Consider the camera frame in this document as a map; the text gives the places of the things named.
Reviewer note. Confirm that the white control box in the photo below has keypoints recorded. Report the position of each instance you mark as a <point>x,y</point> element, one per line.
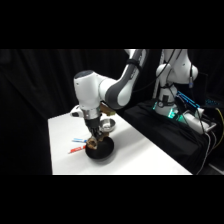
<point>196,121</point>

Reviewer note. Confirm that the black bowl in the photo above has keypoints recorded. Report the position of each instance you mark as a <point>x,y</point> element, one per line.
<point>101,151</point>

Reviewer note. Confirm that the brown tiger toy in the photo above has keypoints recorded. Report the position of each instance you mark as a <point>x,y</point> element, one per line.
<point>92,144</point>

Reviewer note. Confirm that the red marker pen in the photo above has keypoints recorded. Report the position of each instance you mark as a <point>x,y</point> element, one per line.
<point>77,149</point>

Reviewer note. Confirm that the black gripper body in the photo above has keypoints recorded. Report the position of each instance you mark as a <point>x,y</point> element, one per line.
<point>92,124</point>

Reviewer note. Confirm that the black curtain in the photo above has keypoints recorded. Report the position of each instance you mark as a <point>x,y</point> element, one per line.
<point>30,100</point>

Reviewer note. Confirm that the brown wrist mount bracket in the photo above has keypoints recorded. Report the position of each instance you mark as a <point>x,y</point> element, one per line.
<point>107,110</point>

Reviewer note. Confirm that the small silver metal pot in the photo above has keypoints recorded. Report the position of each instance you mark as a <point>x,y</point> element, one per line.
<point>109,124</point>

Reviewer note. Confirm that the blue marker pen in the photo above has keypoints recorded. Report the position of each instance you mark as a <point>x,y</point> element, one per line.
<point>80,140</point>

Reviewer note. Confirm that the blue lit device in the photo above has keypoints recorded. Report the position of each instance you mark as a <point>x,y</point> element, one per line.
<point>187,100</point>

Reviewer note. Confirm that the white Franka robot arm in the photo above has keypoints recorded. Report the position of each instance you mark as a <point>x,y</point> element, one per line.
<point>110,88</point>

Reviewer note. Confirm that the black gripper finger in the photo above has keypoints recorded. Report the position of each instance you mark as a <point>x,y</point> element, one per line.
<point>101,133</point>
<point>93,136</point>

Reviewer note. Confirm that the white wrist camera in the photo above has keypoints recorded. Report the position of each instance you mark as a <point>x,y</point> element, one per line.
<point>76,112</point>

